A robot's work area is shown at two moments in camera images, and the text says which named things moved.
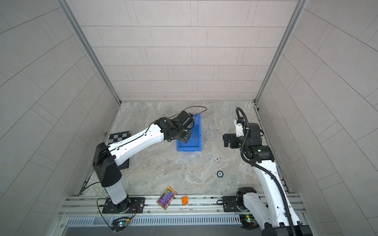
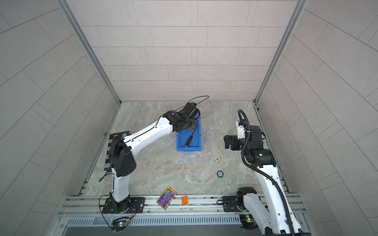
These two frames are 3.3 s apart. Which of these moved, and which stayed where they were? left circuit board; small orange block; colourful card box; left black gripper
Moved: left black gripper
Stayed: small orange block; left circuit board; colourful card box
